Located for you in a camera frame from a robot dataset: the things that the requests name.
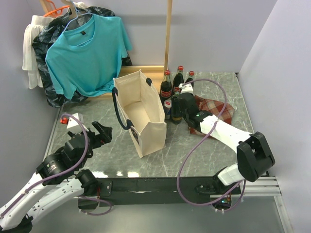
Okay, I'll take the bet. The silver top drink can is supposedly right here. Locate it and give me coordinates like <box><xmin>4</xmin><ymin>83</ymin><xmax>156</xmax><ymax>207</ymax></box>
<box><xmin>171</xmin><ymin>95</ymin><xmax>182</xmax><ymax>124</ymax></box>

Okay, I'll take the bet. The red tab drink can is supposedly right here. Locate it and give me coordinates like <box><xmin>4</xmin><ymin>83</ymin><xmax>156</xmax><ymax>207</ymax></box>
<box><xmin>163</xmin><ymin>99</ymin><xmax>172</xmax><ymax>120</ymax></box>

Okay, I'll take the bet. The Coca-Cola glass bottle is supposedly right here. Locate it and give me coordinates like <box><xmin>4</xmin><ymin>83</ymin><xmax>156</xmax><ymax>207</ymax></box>
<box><xmin>172</xmin><ymin>66</ymin><xmax>184</xmax><ymax>95</ymax></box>
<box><xmin>185</xmin><ymin>71</ymin><xmax>195</xmax><ymax>83</ymax></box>
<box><xmin>160</xmin><ymin>70</ymin><xmax>173</xmax><ymax>104</ymax></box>

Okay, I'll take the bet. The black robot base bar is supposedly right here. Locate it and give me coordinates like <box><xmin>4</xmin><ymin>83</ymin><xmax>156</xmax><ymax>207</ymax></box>
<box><xmin>75</xmin><ymin>176</ymin><xmax>241</xmax><ymax>211</ymax></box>

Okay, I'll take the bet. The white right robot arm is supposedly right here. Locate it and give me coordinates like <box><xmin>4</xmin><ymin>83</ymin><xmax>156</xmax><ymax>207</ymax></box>
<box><xmin>177</xmin><ymin>93</ymin><xmax>275</xmax><ymax>193</ymax></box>

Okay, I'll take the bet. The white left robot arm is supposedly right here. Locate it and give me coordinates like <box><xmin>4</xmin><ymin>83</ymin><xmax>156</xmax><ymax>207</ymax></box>
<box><xmin>0</xmin><ymin>121</ymin><xmax>112</xmax><ymax>233</ymax></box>

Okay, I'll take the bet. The beige canvas tote bag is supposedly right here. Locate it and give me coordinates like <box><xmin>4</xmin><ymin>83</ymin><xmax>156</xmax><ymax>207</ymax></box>
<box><xmin>112</xmin><ymin>70</ymin><xmax>167</xmax><ymax>158</ymax></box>

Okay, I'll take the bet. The red plaid cloth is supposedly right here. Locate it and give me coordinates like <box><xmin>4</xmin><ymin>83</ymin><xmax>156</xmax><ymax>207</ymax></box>
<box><xmin>194</xmin><ymin>95</ymin><xmax>235</xmax><ymax>125</ymax></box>

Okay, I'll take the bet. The turquoise t-shirt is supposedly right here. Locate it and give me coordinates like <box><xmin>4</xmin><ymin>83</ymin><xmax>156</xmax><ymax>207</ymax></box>
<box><xmin>45</xmin><ymin>15</ymin><xmax>132</xmax><ymax>100</ymax></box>

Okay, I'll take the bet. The dark floral patterned shirt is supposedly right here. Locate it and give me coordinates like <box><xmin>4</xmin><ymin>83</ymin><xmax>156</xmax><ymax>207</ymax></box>
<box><xmin>32</xmin><ymin>6</ymin><xmax>132</xmax><ymax>108</ymax></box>

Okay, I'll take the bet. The white hanging garment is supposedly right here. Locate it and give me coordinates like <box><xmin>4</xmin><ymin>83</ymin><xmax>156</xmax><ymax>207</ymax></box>
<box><xmin>21</xmin><ymin>1</ymin><xmax>91</xmax><ymax>89</ymax></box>

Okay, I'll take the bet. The orange plastic hanger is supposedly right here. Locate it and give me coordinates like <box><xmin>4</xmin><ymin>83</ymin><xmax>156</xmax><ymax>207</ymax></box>
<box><xmin>39</xmin><ymin>0</ymin><xmax>70</xmax><ymax>18</ymax></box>

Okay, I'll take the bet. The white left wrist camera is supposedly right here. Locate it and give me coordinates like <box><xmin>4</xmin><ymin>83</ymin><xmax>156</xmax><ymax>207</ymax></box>
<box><xmin>60</xmin><ymin>113</ymin><xmax>88</xmax><ymax>134</ymax></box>

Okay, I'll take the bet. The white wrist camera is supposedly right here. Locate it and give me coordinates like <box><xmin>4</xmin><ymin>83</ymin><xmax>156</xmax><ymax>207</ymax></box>
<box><xmin>179</xmin><ymin>83</ymin><xmax>193</xmax><ymax>94</ymax></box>
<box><xmin>60</xmin><ymin>113</ymin><xmax>88</xmax><ymax>134</ymax></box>

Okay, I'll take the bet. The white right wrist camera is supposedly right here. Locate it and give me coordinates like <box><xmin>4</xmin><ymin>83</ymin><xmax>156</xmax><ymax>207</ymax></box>
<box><xmin>179</xmin><ymin>83</ymin><xmax>193</xmax><ymax>94</ymax></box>

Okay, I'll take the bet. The aluminium rail profile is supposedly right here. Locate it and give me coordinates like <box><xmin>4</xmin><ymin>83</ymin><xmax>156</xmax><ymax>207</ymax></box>
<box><xmin>244</xmin><ymin>176</ymin><xmax>282</xmax><ymax>197</ymax></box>

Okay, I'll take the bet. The light blue wire hanger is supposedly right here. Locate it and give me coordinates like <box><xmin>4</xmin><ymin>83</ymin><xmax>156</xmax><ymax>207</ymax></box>
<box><xmin>63</xmin><ymin>0</ymin><xmax>94</xmax><ymax>47</ymax></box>

